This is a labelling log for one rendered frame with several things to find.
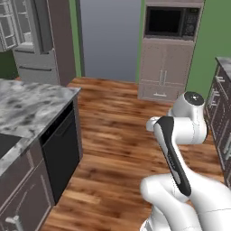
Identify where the grey fridge drawer front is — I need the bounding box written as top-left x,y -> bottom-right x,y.
17,64 -> 60,87

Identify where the glass-door wall cupboard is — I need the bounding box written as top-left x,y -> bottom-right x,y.
0,0 -> 34,53

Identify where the black microwave oven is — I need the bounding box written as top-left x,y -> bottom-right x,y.
143,5 -> 201,41

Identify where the grey fridge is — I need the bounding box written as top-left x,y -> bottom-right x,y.
12,0 -> 61,87

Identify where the brown island cupboard door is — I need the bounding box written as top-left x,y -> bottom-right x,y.
0,167 -> 56,231

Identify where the tall beige cupboard unit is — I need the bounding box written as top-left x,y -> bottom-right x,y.
137,0 -> 206,104

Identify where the dark brown cupboard run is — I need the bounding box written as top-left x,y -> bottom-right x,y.
204,56 -> 231,189

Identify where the dark fridge door handle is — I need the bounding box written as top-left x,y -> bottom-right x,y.
14,50 -> 36,55

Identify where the brown island drawer front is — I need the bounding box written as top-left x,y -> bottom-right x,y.
0,140 -> 43,209

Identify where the dark sink basin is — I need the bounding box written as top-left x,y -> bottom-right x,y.
0,133 -> 23,160

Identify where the black dishwasher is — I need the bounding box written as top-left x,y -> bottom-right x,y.
39,100 -> 83,206

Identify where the dark fridge drawer handle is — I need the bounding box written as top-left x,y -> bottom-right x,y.
19,66 -> 53,72

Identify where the silver cupboard handle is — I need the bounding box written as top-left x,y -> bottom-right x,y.
5,214 -> 24,231

